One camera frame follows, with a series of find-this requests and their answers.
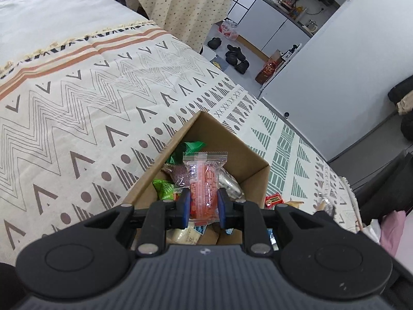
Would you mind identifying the yellow blueberry cake package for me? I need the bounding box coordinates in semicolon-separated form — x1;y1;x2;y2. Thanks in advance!
166;225;207;245

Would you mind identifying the orange-red snack package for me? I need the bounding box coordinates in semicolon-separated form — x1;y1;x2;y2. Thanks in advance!
183;152;227;226

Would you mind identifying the red candy bar wrapper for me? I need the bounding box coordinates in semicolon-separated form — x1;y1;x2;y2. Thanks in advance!
265;192;284;209

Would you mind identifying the silver clear wrapper in box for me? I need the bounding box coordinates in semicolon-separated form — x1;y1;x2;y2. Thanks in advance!
218;168;245;200

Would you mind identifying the green wrapper in box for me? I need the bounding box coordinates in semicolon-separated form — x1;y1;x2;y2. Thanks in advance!
166;141;206;165

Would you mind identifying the patterned bed cover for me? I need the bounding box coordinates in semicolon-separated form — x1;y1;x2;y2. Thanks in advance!
1;21;358;264

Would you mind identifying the purple pillow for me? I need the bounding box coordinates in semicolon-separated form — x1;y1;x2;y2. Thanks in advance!
380;211;406;257

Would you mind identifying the black shoes pile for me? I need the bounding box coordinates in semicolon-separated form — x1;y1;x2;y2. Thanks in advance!
207;37;250;75

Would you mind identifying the red oil bottle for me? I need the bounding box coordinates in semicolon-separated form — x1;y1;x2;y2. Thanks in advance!
255;50;284;85

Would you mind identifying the red white plastic bag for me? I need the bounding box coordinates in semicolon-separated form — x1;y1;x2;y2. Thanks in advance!
218;20;238;41

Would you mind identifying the white cabinet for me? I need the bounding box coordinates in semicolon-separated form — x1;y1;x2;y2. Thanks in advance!
237;0;311;57

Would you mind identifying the table with dotted cloth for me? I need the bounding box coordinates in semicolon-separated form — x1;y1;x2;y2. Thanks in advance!
126;0;232;52

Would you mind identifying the white wall partition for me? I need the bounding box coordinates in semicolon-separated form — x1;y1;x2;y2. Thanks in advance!
262;0;412;160

